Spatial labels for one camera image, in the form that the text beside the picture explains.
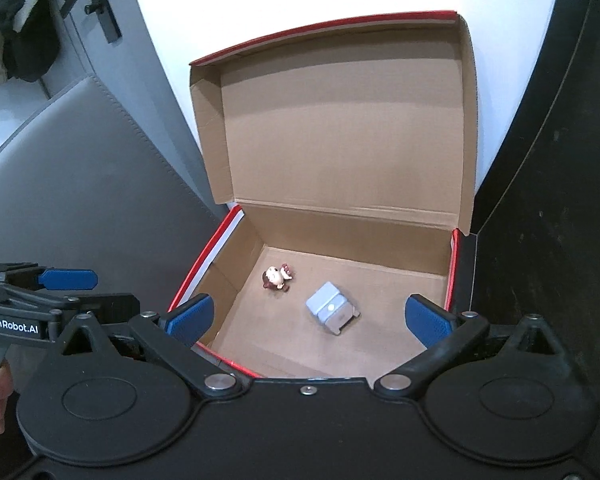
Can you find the grey leather headboard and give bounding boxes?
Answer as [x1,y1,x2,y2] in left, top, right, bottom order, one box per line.
[0,76,224,312]

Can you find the light blue white charger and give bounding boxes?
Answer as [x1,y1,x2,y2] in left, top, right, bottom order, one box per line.
[306,282,360,336]

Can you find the black door handle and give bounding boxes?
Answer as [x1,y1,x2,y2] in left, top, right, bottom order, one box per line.
[60,0,122,44]

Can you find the red cardboard shoe box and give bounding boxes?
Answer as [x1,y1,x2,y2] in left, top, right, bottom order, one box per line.
[172,11,478,380]

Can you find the small brown-haired doll figurine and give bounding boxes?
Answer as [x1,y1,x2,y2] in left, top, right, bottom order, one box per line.
[262,263,294,292]

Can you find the dark hanging clothes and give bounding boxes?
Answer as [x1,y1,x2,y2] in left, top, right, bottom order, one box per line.
[0,0,60,86]

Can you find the black cabinet panel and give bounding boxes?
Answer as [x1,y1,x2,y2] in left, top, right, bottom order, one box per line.
[467,0,600,340]

